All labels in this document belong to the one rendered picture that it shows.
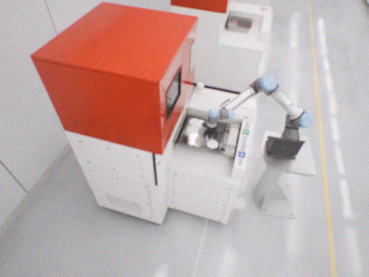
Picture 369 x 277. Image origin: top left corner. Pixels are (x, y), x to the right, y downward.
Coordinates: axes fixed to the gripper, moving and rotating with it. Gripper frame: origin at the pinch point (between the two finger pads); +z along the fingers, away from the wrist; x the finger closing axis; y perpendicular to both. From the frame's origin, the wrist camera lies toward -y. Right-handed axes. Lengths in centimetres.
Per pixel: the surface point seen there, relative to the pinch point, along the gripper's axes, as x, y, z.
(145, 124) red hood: -56, 10, -52
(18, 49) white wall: -117, -133, -42
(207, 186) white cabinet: -11.9, 24.7, 30.0
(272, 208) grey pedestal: 65, 49, 96
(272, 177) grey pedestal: 58, 36, 48
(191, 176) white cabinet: -22.2, 14.3, 20.8
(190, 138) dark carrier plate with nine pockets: -8.4, -13.6, 7.4
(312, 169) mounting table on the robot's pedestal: 71, 57, 15
